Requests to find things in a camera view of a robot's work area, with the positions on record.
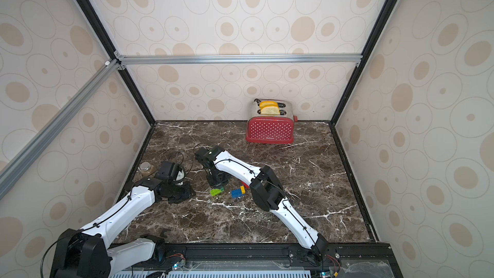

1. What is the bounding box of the yellow toast slice front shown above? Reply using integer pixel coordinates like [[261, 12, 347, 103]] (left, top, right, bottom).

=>
[[260, 105, 280, 116]]

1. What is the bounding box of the horizontal aluminium frame bar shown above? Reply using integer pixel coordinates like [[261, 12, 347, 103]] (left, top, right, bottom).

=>
[[118, 54, 362, 65]]

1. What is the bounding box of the left diagonal aluminium bar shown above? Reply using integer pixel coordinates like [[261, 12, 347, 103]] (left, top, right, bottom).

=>
[[1, 59, 119, 198]]

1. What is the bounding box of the yellow toast slice back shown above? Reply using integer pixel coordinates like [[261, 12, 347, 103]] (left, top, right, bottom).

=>
[[259, 100, 279, 109]]

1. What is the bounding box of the red polka dot toaster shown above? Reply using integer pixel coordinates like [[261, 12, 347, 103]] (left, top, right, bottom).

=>
[[246, 99, 298, 144]]

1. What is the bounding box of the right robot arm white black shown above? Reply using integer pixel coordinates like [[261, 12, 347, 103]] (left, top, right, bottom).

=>
[[194, 145, 329, 265]]

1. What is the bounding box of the yellow toast slice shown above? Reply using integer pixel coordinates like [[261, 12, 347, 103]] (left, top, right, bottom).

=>
[[259, 100, 279, 109], [260, 105, 280, 116]]

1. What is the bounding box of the blue lego brick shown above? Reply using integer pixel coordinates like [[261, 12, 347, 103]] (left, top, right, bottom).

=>
[[230, 188, 244, 199]]

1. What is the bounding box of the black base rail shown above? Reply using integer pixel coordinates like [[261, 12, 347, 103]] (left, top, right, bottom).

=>
[[69, 241, 404, 278]]

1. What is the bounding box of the lime green lego brick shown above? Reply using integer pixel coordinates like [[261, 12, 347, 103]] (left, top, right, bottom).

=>
[[210, 187, 222, 197]]

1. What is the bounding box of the small jar with lid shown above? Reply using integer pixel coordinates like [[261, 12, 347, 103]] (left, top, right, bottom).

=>
[[138, 162, 156, 177]]

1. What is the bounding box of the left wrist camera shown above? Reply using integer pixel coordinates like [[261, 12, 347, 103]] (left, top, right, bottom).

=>
[[154, 161, 185, 185]]

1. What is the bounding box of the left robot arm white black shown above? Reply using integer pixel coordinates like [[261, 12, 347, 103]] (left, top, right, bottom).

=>
[[50, 178, 196, 277]]

